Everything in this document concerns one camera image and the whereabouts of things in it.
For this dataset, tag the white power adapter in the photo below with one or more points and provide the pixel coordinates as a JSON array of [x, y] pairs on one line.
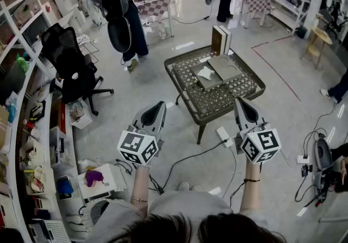
[[302, 159]]

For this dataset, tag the brown hardcover book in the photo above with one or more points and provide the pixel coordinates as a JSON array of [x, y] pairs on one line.
[[227, 38], [216, 40]]

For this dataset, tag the person's grey shirt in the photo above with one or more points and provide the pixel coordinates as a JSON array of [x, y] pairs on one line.
[[190, 204]]

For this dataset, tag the white power strip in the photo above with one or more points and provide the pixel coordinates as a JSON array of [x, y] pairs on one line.
[[224, 136]]

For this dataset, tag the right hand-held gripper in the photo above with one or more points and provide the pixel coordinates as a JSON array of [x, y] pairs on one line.
[[261, 146]]

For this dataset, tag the purple cloth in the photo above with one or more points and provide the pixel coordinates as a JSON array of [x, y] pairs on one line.
[[95, 177]]

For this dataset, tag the grey gift box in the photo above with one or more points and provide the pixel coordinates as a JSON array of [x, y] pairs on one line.
[[231, 70]]

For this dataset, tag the brown lattice metal table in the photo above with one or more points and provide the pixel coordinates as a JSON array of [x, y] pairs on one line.
[[217, 100]]

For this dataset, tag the white cloth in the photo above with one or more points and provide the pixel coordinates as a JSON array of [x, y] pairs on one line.
[[205, 73]]

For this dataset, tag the blue cloth bundle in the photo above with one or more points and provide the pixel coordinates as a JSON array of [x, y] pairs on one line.
[[64, 187]]

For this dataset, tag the white slipper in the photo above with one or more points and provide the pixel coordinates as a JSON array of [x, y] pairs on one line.
[[183, 186], [196, 188]]

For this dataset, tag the person's left forearm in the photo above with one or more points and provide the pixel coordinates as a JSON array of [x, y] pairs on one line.
[[140, 184]]

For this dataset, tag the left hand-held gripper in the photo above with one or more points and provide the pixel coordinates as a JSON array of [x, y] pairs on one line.
[[137, 148]]

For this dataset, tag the yellow round side table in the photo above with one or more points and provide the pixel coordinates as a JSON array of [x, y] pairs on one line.
[[322, 36]]

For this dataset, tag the black office chair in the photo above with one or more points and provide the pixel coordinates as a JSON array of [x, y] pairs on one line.
[[70, 73]]

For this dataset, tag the checkered cloth table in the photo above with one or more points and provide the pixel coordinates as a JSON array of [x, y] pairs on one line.
[[255, 2], [157, 5]]

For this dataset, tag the white wall shelving unit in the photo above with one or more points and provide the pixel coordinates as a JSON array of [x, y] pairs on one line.
[[13, 155]]

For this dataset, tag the person's right forearm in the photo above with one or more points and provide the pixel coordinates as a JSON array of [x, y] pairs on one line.
[[251, 195]]

